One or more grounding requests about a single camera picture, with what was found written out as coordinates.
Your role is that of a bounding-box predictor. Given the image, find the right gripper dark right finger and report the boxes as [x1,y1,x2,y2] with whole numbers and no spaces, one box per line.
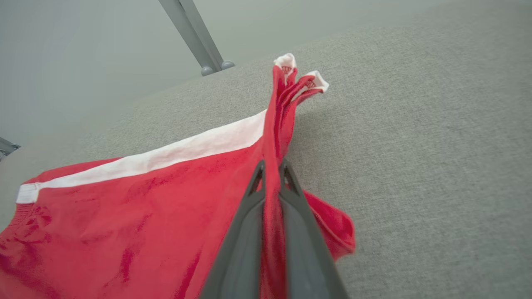
[279,160,350,299]

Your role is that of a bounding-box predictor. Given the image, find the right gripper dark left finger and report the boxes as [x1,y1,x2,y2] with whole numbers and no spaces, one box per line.
[199,160,266,299]

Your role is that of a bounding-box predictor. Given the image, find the red shorts with white stripe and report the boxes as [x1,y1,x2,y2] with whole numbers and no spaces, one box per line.
[0,53,356,299]

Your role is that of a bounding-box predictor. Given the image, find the grey wheeled stand base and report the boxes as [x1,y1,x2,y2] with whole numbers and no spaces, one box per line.
[0,137,20,162]

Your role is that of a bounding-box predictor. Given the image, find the grey partition post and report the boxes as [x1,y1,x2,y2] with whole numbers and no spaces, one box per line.
[158,0,236,77]

